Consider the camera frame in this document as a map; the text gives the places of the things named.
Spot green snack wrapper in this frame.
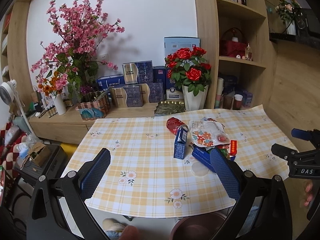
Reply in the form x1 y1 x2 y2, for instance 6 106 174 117
216 148 230 160

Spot white faceted rose vase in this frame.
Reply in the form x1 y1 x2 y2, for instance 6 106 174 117
182 86 208 111

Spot red rose bouquet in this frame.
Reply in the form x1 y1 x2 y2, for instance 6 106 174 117
165 46 212 96

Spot woven basket with blue fans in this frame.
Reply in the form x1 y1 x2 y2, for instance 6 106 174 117
76 91 111 121

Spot wooden shelf unit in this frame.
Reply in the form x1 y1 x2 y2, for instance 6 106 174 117
195 0 277 108

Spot blue gold gift box right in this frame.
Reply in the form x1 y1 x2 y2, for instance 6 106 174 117
140 82 164 103

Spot blue gold gift box left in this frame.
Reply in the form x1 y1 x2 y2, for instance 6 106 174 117
110 85 144 107

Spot dark red trash bin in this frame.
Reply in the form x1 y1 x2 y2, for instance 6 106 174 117
169 212 227 240

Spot red cigarette pack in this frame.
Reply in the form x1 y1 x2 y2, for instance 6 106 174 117
229 140 238 156

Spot small glass bottle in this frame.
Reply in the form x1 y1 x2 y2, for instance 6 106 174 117
245 44 252 61

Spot blue gold gift box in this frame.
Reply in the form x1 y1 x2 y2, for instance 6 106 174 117
110 85 144 107
140 82 164 103

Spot white cylinder vase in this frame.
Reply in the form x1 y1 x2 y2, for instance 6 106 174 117
54 94 66 115

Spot red paper cup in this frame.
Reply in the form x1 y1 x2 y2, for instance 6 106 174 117
233 94 243 110

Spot stacked pastel paper cups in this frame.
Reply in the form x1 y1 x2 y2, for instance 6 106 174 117
214 77 223 108

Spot blue white milk box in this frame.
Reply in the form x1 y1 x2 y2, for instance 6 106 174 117
165 77 183 100

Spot long blue cardboard box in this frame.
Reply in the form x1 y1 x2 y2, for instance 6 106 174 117
191 145 215 173

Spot white round plastic lid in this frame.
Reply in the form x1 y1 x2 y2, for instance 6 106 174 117
191 161 210 177

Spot flat blue box behind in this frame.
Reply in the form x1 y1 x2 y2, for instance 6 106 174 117
97 74 125 91

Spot person's right hand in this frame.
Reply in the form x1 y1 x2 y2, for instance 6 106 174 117
300 180 313 207

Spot red basket on shelf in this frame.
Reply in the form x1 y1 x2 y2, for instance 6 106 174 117
219 27 247 58

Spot small blue milk carton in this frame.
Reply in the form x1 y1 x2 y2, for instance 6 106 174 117
174 126 188 160

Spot green gold leaf tray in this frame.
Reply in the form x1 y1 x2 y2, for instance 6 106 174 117
154 100 185 116

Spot purple small box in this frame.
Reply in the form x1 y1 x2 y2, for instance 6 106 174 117
242 90 253 107

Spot yellow plaid flower tablecloth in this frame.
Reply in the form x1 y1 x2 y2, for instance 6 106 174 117
66 106 294 218

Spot light blue upright box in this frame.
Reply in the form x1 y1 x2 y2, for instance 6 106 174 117
164 37 200 57

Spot orange flower bunch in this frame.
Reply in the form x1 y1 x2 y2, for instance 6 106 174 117
37 71 63 97

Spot crushed red soda can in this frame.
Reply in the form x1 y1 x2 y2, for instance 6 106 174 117
166 117 189 135

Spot pale pink rose bouquet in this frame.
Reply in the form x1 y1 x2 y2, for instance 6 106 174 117
275 0 302 24

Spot pink cherry blossom bouquet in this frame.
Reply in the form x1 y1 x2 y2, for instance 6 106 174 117
30 0 125 101

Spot blue silver gift box top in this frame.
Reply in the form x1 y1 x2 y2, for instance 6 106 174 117
122 61 153 85

